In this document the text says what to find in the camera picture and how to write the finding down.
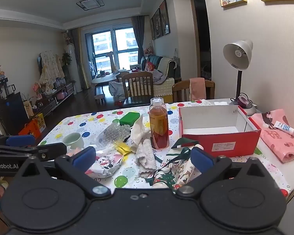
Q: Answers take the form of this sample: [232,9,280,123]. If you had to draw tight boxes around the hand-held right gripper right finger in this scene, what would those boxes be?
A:
[175,147,270,198]

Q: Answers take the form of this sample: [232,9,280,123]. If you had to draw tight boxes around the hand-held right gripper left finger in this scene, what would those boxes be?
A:
[20,146,112,200]

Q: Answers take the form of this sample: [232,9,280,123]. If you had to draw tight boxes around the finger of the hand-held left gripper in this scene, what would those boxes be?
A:
[0,134,37,148]
[0,142,67,162]

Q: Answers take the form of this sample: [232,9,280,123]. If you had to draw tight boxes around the red cardboard box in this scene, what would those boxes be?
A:
[178,104,261,158]

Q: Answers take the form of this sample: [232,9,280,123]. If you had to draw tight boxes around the panda print packet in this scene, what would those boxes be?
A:
[87,149,124,178]

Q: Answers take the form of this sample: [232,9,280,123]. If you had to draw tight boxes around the bubble wrap sheet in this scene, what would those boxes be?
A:
[98,124,131,150]

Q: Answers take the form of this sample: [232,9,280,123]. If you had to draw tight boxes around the yellow packet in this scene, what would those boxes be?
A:
[115,141,133,155]

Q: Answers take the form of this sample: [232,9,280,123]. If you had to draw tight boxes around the fuzzy white towel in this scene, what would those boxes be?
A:
[135,139,158,178]

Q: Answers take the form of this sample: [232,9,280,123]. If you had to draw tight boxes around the green sponge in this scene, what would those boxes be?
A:
[119,112,141,126]

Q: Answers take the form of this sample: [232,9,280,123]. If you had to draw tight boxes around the cream cloth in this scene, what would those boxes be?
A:
[131,115,152,153]

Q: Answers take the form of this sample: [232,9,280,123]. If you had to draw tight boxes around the pale green cup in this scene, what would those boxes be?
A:
[62,133,85,150]

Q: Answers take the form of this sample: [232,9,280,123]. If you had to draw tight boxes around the black cabinet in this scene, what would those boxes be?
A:
[0,80,31,136]

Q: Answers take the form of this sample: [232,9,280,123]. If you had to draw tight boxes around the yellow box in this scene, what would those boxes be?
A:
[33,113,47,130]

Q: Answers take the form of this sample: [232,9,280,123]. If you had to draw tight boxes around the balloon print tablecloth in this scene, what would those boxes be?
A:
[37,99,294,199]

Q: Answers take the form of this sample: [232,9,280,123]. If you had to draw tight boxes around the dark tv cabinet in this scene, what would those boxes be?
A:
[32,81,76,118]

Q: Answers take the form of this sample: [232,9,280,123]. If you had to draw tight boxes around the orange drink bottle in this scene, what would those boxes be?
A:
[149,97,169,149]

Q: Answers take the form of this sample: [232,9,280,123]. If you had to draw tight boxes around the pink artificial flowers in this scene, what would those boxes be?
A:
[33,83,44,100]

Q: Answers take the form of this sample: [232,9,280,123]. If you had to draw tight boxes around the small stool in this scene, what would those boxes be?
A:
[94,94,106,106]

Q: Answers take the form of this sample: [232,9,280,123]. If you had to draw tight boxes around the pink towel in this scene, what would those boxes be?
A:
[189,78,207,101]

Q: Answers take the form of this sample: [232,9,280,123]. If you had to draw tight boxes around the white cloth bundle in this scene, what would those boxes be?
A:
[109,81,128,101]

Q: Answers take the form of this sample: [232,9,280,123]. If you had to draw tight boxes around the pink printed bag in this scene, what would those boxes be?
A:
[250,109,294,163]

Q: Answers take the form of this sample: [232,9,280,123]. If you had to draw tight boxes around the slatted wooden chair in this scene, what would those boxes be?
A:
[122,71,154,108]

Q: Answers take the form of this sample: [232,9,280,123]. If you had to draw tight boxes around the printed hanging cloth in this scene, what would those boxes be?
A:
[38,51,65,95]

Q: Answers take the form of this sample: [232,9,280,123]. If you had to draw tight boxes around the wooden coffee table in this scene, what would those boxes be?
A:
[92,71,129,87]

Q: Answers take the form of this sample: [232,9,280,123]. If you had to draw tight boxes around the white blue tube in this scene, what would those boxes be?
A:
[274,121,294,135]

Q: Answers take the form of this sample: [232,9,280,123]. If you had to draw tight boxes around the white standing air conditioner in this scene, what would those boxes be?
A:
[66,43,80,95]

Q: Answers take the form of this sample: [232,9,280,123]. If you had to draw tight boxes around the grey clothes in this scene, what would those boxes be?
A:
[152,69,167,84]

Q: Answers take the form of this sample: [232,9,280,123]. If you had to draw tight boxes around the green sofa with cover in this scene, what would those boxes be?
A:
[140,55,181,97]

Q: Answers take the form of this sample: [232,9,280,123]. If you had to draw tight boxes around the wooden giraffe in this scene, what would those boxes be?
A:
[105,51,119,73]

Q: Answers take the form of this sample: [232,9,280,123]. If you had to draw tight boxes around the silver desk lamp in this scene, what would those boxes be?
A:
[223,40,258,115]

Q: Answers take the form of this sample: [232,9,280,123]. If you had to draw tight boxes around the grey curtain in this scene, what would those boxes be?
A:
[69,27,90,91]
[132,15,146,67]

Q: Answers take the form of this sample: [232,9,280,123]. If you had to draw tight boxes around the large window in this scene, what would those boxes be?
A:
[85,26,141,70]

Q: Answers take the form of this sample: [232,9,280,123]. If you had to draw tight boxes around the square ceiling light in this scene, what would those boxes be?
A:
[76,0,105,11]

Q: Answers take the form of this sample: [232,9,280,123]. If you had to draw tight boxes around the wooden door frame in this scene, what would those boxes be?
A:
[188,0,212,79]

